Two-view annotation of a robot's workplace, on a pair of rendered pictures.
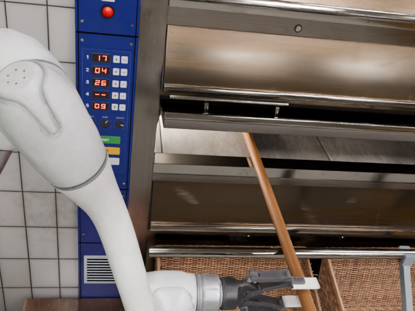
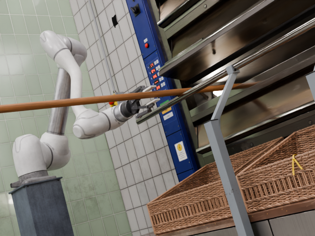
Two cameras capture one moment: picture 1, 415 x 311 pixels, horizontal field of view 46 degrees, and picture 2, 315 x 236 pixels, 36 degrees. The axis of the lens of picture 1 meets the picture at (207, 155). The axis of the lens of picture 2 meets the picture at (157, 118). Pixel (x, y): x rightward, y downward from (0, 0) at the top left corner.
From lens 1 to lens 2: 2.59 m
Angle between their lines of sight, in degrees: 74
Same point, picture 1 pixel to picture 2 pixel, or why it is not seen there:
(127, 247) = (72, 77)
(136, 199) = (191, 137)
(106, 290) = not seen: hidden behind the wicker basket
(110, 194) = (66, 60)
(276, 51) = (206, 22)
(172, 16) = (167, 34)
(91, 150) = (55, 44)
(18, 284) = not seen: hidden behind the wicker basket
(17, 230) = (160, 177)
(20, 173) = (152, 140)
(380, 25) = not seen: outside the picture
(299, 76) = (216, 26)
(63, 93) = (48, 33)
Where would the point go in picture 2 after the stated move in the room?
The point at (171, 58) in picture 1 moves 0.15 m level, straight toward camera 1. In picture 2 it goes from (174, 52) to (152, 54)
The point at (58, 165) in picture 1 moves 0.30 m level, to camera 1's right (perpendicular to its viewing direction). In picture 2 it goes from (48, 50) to (60, 24)
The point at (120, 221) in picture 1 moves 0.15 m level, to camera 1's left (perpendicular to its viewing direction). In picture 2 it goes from (72, 70) to (65, 80)
